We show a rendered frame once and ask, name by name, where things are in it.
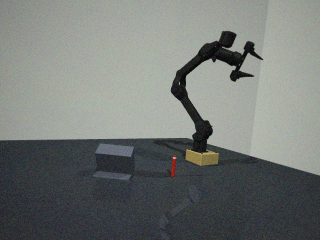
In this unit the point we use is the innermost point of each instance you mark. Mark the red cylindrical peg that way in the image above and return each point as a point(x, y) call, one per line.
point(173, 166)

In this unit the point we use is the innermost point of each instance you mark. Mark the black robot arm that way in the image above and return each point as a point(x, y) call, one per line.
point(208, 51)

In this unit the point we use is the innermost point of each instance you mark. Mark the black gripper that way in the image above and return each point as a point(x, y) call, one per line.
point(237, 60)

